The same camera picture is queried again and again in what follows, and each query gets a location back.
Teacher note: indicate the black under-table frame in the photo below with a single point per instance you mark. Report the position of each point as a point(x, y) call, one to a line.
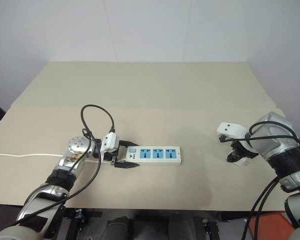
point(75, 222)

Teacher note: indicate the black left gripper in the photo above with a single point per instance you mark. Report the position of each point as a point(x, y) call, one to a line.
point(114, 153)

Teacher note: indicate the white power strip blue sockets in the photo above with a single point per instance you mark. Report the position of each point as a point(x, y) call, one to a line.
point(160, 160)

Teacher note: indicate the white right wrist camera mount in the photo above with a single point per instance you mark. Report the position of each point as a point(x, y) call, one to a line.
point(230, 130)

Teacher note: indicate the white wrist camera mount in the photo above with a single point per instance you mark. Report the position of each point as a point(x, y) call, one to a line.
point(110, 141)
point(230, 130)

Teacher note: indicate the orange floor mat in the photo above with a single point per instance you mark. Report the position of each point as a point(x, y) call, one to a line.
point(272, 225)

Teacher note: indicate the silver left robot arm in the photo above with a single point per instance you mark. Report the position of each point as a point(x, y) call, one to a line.
point(75, 150)

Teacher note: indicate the white charger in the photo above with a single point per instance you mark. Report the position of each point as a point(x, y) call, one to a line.
point(243, 163)

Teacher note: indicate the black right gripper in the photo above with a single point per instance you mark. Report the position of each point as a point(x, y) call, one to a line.
point(237, 148)

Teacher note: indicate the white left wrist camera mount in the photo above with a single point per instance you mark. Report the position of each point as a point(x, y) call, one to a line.
point(110, 141)

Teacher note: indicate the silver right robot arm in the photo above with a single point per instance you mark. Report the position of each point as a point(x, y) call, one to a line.
point(272, 142)

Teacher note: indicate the dark rounded shape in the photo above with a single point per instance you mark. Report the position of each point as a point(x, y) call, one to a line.
point(121, 228)

